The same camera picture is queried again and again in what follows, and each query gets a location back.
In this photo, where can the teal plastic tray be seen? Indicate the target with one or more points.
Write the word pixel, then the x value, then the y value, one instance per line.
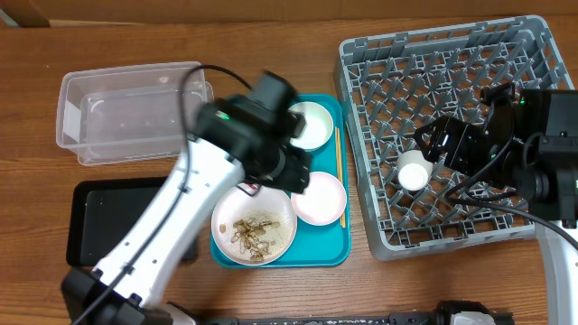
pixel 321 246

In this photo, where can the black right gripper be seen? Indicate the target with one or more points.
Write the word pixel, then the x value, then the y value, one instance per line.
pixel 440 128

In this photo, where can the wooden chopstick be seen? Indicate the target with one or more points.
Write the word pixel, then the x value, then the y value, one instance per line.
pixel 338 155
pixel 343 220

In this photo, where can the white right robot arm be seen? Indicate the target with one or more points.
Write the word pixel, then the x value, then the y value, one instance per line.
pixel 521 161

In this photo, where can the white cup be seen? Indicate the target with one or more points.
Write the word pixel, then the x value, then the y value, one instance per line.
pixel 414 171

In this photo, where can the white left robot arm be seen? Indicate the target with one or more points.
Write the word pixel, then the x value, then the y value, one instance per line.
pixel 239 139

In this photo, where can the pink bowl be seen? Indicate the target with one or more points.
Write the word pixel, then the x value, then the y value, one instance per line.
pixel 322 202

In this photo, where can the grey dishwasher rack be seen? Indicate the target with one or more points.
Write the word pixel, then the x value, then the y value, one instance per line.
pixel 411 103

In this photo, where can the clear plastic container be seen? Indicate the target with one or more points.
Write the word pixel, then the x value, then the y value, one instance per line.
pixel 121 114

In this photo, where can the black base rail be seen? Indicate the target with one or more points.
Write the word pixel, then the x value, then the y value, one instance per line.
pixel 452 312

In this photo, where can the pink plate with food scraps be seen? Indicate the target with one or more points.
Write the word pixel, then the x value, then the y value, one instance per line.
pixel 254 230

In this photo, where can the black tray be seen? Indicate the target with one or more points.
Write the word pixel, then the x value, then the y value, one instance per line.
pixel 103 212

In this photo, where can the white bowl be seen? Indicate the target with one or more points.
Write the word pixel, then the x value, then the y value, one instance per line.
pixel 318 125

